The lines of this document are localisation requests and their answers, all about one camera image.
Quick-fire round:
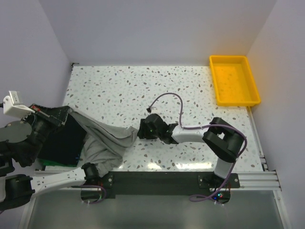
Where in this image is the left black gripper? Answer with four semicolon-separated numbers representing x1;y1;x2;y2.
24;102;72;163

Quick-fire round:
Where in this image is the grey t shirt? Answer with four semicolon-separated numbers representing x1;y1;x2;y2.
69;108;138;177

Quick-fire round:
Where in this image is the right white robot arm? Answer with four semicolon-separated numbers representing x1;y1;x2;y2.
137;114;247;187

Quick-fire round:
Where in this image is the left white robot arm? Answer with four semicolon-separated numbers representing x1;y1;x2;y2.
0;104;99;211

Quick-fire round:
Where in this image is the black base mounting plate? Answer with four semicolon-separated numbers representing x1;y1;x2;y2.
71;170;240;200

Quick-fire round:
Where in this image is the yellow plastic bin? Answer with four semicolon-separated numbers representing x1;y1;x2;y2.
209;55;261;107

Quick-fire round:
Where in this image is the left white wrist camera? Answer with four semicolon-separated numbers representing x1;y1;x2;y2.
2;91;35;119

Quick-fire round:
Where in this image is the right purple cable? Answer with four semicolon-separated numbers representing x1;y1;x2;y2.
146;93;248;203

